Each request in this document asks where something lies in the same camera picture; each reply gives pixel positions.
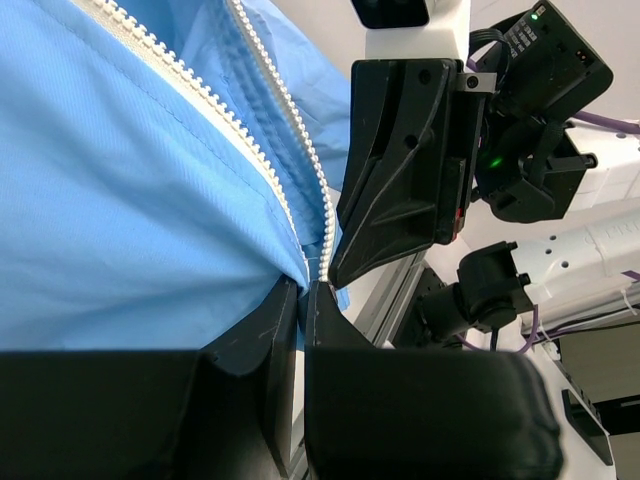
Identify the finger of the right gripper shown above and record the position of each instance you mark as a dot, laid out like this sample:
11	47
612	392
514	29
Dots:
464	140
401	182

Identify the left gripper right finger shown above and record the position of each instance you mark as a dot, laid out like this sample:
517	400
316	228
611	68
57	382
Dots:
406	413

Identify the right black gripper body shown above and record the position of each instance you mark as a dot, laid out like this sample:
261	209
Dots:
528	170

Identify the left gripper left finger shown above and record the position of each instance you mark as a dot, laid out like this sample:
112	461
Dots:
223	411

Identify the light blue zip jacket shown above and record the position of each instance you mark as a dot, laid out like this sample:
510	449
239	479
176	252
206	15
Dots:
163	164

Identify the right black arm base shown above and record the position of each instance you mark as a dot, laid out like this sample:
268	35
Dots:
411	330

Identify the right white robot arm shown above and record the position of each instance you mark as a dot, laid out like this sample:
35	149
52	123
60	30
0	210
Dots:
497	283

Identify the aluminium front rail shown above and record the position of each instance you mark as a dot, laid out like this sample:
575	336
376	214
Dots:
380	298

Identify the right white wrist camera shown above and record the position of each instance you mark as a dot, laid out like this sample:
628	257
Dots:
418	29

